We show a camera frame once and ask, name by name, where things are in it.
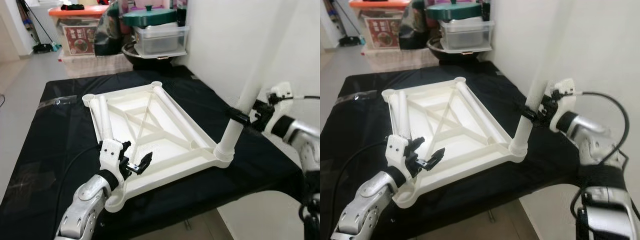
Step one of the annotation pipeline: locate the beige cloth-covered bench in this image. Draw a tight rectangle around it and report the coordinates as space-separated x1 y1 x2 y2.
57 50 133 78
362 46 438 73

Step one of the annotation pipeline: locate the white plastic table top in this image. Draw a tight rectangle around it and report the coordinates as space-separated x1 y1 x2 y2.
81 81 235 214
381 76 530 209

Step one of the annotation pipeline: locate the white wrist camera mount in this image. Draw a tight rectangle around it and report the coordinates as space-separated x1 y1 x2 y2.
257 82 293 136
97 139 126 188
547 77 577 133
385 135 416 181

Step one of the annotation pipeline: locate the pink box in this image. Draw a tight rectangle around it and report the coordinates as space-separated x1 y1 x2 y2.
117 0 176 13

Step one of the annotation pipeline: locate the mop with black head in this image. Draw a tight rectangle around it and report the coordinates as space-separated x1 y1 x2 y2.
324 0 366 48
20 0 61 54

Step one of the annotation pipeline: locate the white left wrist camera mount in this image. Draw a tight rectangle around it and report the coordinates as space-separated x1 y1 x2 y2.
97 139 126 188
385 135 416 181

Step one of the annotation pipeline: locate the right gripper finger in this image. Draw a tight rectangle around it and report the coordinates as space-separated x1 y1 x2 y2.
520 104 546 123
226 109 253 126

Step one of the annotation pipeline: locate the black bag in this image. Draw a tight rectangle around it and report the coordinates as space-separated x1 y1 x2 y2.
398 0 436 51
94 2 132 56

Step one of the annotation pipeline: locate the black table cloth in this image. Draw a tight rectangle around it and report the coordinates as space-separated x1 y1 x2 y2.
0 65 307 240
320 61 601 240

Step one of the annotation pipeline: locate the clear storage bin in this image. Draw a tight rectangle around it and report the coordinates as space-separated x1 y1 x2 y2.
357 7 406 51
55 15 101 56

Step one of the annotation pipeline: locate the black wok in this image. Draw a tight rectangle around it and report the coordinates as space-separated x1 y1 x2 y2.
426 37 493 65
121 41 188 68

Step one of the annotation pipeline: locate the red printed cardboard box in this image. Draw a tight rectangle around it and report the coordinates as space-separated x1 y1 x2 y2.
365 17 403 50
62 24 98 55

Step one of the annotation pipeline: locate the orange bin lid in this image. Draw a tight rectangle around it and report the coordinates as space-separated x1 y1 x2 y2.
348 0 412 11
48 5 111 18

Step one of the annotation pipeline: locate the clear plastic container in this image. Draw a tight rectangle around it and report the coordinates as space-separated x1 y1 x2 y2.
132 24 191 57
439 19 496 53

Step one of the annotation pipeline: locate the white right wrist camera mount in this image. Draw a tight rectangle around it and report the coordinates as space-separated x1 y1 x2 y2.
257 82 293 136
547 77 577 133

